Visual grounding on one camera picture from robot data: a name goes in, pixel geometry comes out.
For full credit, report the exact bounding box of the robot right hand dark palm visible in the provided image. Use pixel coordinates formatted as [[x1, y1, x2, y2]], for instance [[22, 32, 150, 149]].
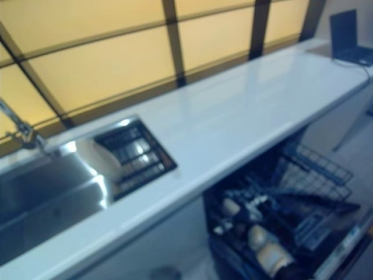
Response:
[[230, 208, 261, 235]]

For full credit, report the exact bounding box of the small cream plate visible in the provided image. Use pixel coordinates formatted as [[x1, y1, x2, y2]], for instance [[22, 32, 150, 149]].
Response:
[[92, 142, 122, 176]]

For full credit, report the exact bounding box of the open dishwasher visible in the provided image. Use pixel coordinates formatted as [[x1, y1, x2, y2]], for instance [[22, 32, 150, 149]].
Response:
[[200, 128, 373, 280]]

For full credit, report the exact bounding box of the white base cabinet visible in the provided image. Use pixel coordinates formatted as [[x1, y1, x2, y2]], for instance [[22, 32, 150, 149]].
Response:
[[0, 78, 373, 280]]

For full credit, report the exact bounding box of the black sink drying rack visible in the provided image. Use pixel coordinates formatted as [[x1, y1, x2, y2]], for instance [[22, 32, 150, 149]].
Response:
[[94, 122, 178, 202]]

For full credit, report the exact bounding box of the stainless steel sink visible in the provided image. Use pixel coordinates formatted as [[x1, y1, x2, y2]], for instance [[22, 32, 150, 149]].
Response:
[[0, 115, 178, 236]]

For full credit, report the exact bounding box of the dark open laptop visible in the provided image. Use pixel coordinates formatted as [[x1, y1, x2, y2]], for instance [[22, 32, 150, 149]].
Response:
[[329, 9, 373, 67]]

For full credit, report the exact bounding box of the chrome gooseneck faucet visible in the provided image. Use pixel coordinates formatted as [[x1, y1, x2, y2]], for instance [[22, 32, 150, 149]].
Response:
[[0, 98, 45, 152]]

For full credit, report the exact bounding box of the wire dishwasher basket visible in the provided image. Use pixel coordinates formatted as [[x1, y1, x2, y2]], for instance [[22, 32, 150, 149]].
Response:
[[279, 144, 354, 202]]

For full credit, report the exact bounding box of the thin laptop cable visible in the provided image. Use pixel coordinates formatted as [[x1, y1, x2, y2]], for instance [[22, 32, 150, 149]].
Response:
[[335, 59, 373, 79]]

